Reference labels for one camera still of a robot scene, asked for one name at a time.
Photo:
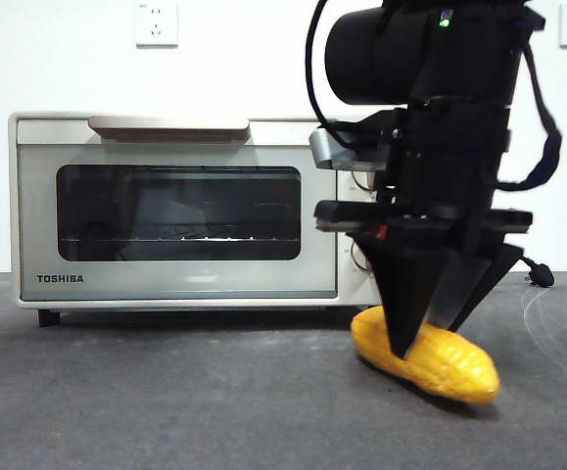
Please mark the white temperature knob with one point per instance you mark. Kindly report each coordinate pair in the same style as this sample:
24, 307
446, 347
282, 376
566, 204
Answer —
363, 175

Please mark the white Toshiba toaster oven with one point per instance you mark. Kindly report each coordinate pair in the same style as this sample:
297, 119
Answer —
356, 289

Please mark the white timer knob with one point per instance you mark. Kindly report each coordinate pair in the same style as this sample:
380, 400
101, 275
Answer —
361, 257

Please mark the yellow corn cob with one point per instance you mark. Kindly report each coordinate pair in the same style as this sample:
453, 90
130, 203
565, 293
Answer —
454, 372

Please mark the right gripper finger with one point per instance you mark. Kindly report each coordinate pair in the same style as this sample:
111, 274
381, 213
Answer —
479, 279
403, 294

